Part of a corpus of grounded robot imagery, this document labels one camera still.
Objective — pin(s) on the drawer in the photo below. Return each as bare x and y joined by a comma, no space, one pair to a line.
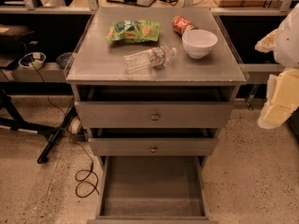
153,142
153,114
152,190

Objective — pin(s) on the clear plastic water bottle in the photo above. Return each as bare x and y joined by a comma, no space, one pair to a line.
150,58

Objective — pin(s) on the red soda can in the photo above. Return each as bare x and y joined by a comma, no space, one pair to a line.
182,25

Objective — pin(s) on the white bowl on shelf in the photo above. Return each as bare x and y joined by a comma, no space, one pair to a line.
32,60

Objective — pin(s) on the middle drawer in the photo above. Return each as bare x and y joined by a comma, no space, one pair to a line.
153,142

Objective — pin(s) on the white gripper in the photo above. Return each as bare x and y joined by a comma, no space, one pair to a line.
290,46

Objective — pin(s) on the bottom drawer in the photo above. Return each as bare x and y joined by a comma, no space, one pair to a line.
152,190

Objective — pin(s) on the green chip bag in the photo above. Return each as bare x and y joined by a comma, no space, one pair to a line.
134,31

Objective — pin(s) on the top drawer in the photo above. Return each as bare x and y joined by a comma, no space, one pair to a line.
153,114

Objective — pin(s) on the black stand legs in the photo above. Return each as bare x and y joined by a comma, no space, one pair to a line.
18,123

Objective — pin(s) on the grey drawer cabinet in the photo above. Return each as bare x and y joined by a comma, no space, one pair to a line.
98,71

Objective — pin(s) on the dark bowl on shelf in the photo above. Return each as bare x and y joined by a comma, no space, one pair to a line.
64,59

